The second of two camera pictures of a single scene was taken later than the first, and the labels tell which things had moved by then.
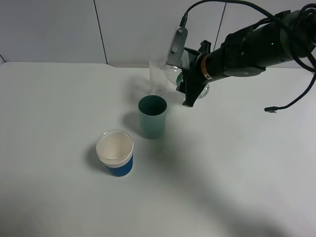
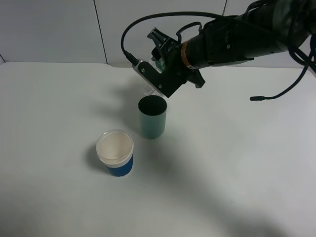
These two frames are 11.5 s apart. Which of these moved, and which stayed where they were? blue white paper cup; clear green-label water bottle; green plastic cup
Moved: clear green-label water bottle
Stayed: green plastic cup; blue white paper cup
